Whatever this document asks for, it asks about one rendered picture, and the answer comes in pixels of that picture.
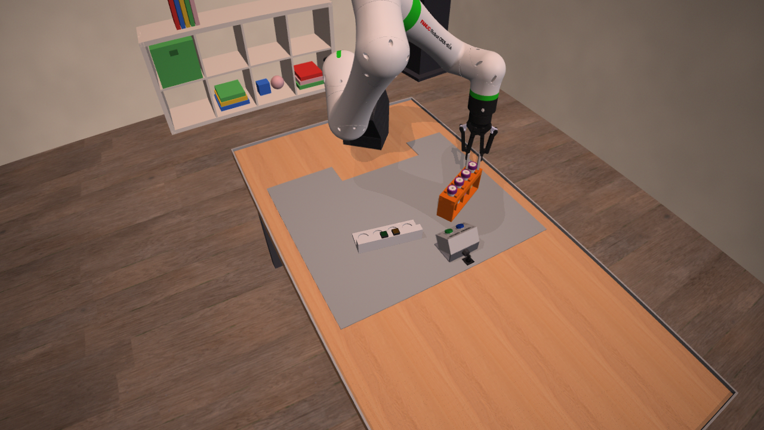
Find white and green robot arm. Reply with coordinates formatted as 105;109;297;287
322;0;506;140

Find grey flat mat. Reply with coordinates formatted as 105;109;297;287
267;132;547;329

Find orange tube rack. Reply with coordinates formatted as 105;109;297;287
437;168;482;222

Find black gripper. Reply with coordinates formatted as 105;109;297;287
460;111;498;170

